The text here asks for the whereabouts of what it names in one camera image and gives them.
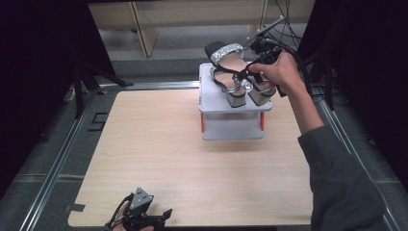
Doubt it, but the black metal stand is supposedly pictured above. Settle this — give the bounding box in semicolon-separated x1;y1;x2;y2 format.
72;61;135;119

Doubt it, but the silver strap block heel sandal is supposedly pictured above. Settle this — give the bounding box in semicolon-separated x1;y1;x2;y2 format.
204;40;278;107
209;64;248;109

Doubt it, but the person's left hand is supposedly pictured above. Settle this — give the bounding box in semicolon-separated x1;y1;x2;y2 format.
111;201;156;231

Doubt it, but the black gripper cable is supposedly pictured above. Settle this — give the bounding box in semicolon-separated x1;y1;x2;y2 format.
272;39;314;97
105;192;135;231

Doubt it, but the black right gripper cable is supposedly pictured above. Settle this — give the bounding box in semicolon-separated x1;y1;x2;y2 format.
272;39;314;97

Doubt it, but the bundle of black cables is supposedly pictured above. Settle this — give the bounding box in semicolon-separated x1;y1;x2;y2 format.
263;0;304;49

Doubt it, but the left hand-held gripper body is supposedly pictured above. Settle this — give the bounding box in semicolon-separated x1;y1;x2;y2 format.
123;187;155;230

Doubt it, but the metal floor rail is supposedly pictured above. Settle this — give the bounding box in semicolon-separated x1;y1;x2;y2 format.
18;86;99;231
98;80;201;91
312;86;408;231

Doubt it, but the person's right hand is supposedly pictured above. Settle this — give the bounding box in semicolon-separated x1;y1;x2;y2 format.
248;51;306;97

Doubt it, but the grey two-tier shoe rack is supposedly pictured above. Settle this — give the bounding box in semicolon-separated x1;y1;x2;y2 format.
197;63;274;142

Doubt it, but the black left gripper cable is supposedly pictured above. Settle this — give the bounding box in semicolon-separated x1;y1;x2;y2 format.
105;192;135;231

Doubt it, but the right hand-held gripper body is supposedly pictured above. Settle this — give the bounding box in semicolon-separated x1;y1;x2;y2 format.
242;15;292;66

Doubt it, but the beige wooden cabinet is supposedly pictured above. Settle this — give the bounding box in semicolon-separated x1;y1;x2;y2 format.
88;0;317;59

